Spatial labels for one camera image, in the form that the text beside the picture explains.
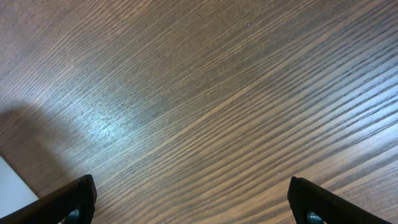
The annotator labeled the white cardboard box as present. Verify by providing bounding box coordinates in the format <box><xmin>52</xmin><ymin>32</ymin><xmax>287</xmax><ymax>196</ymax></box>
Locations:
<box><xmin>0</xmin><ymin>157</ymin><xmax>39</xmax><ymax>218</ymax></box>

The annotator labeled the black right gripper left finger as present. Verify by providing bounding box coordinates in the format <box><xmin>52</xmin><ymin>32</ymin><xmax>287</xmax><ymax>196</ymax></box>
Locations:
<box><xmin>1</xmin><ymin>174</ymin><xmax>97</xmax><ymax>224</ymax></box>

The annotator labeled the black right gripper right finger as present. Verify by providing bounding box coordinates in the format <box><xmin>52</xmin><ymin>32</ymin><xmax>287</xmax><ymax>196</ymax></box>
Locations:
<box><xmin>287</xmin><ymin>177</ymin><xmax>390</xmax><ymax>224</ymax></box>

